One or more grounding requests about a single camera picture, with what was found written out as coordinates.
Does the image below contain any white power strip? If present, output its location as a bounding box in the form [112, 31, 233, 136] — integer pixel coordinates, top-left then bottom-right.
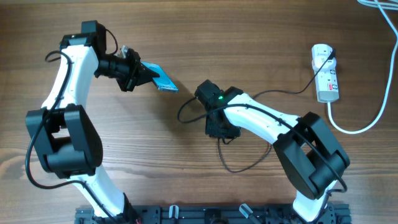
[312, 44, 339, 103]

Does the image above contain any white power strip cord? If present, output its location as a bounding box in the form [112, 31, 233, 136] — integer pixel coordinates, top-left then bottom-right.
[326, 0, 398, 135]

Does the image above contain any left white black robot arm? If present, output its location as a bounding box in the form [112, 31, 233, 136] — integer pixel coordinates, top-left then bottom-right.
[25, 21, 160, 223]

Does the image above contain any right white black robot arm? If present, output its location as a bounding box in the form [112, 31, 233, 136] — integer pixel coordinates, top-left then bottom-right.
[195, 80, 350, 222]

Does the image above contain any white cables top right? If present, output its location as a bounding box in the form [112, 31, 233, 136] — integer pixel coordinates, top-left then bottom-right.
[356, 0, 398, 11]

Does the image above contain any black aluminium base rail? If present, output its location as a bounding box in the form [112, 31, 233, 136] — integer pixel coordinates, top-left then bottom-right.
[74, 203, 352, 224]

